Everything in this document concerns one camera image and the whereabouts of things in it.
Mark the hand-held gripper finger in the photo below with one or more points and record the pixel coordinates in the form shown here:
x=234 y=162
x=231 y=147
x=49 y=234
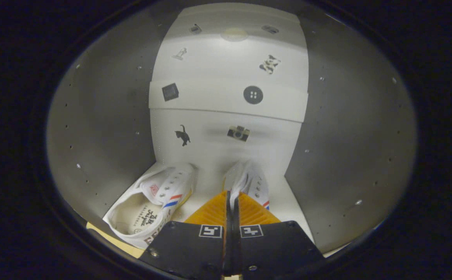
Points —
x=227 y=241
x=236 y=241

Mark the white shoe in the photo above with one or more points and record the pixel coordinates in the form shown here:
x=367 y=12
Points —
x=255 y=182
x=160 y=186

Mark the dark grey shoe cabinet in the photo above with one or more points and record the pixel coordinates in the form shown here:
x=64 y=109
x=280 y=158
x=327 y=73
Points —
x=105 y=116

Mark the white cabinet shelf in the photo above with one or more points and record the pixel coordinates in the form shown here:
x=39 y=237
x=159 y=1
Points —
x=288 y=210

